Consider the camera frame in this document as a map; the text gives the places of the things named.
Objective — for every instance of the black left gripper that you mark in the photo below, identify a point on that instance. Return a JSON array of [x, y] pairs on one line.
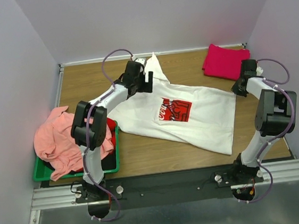
[[148, 87]]

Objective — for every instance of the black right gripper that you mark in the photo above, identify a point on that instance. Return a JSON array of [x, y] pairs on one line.
[[235, 89]]

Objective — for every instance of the white printed t-shirt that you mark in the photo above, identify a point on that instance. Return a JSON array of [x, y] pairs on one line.
[[200, 116]]

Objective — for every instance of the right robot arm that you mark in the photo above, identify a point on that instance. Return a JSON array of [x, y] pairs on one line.
[[275, 116]]

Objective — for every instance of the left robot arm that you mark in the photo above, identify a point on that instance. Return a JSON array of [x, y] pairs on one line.
[[90, 118]]

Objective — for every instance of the folded magenta t-shirt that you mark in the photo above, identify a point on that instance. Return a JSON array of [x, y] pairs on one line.
[[224, 63]]

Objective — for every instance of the red t-shirt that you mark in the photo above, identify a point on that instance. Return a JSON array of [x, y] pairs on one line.
[[108, 148]]

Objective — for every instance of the salmon pink t-shirt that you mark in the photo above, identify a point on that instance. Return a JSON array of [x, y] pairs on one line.
[[53, 144]]

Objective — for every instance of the green plastic bin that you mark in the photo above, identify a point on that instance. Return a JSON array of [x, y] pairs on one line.
[[43, 170]]

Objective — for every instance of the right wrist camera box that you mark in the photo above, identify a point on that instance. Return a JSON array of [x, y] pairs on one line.
[[259, 71]]

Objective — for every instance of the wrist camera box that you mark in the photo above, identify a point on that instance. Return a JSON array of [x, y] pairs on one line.
[[142, 61], [259, 71]]

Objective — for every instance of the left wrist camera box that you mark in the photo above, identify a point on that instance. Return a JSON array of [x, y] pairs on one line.
[[142, 61]]

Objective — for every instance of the aluminium table edge rail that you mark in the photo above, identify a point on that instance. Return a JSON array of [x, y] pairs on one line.
[[59, 85]]

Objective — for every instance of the aluminium front frame rail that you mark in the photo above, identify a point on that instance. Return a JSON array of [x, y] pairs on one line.
[[57, 197]]

